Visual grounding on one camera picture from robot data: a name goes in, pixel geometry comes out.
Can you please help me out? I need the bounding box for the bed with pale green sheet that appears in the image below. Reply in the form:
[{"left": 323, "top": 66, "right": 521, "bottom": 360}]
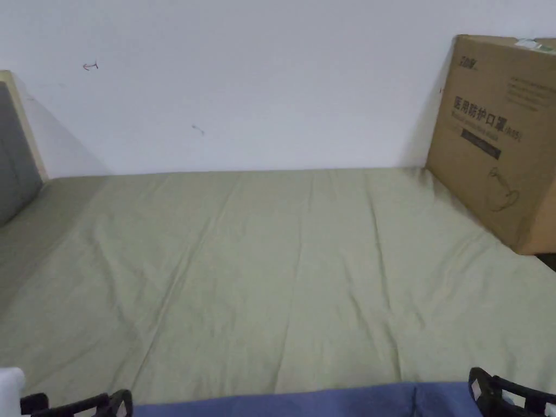
[{"left": 0, "top": 167, "right": 556, "bottom": 417}]

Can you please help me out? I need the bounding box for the brown cardboard carton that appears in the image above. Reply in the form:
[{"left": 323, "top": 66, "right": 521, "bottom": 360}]
[{"left": 425, "top": 34, "right": 556, "bottom": 256}]

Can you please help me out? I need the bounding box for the blue garment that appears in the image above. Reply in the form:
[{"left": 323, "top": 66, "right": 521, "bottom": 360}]
[{"left": 132, "top": 381, "right": 478, "bottom": 417}]

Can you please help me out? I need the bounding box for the grey padded headboard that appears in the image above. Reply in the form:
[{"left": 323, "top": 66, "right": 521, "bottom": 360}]
[{"left": 0, "top": 70, "right": 49, "bottom": 228}]

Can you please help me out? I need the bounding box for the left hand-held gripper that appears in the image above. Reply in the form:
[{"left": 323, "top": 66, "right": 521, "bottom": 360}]
[{"left": 0, "top": 367, "right": 134, "bottom": 417}]

